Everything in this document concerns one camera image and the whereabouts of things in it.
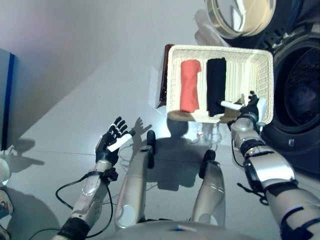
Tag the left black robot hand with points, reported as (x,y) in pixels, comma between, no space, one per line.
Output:
(107,150)

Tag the dark brown wooden stool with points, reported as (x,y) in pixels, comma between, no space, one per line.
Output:
(165,82)

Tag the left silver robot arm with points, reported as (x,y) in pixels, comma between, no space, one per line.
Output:
(87,195)

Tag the grey board with dark edge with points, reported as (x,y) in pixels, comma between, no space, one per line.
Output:
(5,100)

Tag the silver robot leg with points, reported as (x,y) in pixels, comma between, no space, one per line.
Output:
(132,187)
(210,190)

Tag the black cloth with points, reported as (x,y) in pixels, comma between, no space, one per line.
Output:
(216,82)

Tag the white rounded device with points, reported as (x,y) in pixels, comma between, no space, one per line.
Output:
(3,171)

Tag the white wicker basket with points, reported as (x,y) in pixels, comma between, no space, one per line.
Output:
(262,75)

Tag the red cloth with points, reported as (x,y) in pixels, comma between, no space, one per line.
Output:
(190,87)

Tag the silver robot torso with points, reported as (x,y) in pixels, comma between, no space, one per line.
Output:
(175,232)

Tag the right silver robot leg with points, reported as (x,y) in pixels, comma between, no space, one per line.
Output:
(210,190)

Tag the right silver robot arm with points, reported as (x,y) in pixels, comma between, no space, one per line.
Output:
(272,172)

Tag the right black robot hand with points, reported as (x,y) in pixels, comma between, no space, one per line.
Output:
(252,107)

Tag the left silver robot leg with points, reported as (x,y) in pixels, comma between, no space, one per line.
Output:
(132,187)

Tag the round glass washer door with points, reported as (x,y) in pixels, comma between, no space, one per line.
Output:
(240,17)

